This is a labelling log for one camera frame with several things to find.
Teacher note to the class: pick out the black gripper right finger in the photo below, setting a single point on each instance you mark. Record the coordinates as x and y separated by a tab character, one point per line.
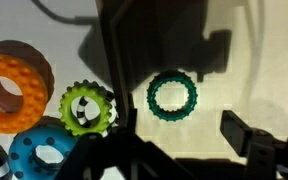
267	153

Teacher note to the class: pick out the cream liner sheet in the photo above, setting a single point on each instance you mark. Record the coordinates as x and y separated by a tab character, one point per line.
250	83

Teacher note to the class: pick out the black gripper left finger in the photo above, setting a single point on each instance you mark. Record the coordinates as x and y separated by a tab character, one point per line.
117	156

